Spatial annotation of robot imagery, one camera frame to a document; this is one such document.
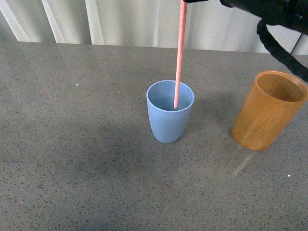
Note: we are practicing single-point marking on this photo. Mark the pink chopstick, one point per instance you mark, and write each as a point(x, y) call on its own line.
point(181, 35)

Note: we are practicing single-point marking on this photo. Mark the blue plastic cup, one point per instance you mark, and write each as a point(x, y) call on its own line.
point(168, 123)

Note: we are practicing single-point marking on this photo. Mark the brown bamboo holder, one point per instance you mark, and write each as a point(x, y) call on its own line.
point(272, 102)

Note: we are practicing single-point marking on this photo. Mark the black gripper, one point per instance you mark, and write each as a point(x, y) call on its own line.
point(292, 14)

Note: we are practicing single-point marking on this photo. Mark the white curtain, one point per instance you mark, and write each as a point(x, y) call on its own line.
point(146, 23)

